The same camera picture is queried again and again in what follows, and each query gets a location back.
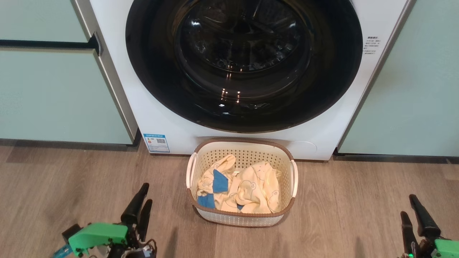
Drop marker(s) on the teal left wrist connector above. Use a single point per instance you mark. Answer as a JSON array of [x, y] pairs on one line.
[[62, 252]]

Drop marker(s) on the white front-load washing machine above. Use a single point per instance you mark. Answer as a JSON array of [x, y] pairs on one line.
[[118, 89]]

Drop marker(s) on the pale green short cabinet panel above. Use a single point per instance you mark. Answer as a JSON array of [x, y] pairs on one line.
[[36, 19]]

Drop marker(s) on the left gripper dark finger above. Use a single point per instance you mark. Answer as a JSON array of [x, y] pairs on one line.
[[134, 208], [145, 218]]

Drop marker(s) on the blue energy label sticker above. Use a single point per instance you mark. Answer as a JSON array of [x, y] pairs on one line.
[[156, 143]]

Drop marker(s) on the yellow garment bear print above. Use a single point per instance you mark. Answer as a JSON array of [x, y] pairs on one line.
[[258, 190]]

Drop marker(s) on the pale green wide cabinet door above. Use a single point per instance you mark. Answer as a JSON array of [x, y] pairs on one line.
[[419, 89]]

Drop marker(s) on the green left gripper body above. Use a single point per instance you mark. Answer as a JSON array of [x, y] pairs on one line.
[[96, 234]]

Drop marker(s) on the yellow garment large blue patches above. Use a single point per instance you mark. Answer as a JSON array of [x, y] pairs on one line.
[[208, 181]]

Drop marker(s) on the round black glass washer door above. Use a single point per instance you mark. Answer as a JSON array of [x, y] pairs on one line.
[[157, 82]]

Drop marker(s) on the round white drain filter cover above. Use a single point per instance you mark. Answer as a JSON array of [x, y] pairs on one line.
[[304, 148]]

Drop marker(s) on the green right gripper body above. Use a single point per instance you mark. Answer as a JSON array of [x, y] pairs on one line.
[[446, 249]]

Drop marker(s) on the grey cabinet edge strip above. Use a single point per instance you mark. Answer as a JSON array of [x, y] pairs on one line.
[[376, 75], [114, 89]]

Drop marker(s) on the pale green tall cabinet panel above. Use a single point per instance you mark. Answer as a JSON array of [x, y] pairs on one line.
[[53, 96]]

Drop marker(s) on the cream perforated laundry basket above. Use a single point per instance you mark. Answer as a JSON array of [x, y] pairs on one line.
[[244, 219]]

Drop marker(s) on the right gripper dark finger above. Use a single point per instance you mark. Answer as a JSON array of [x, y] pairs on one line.
[[408, 236], [426, 222]]

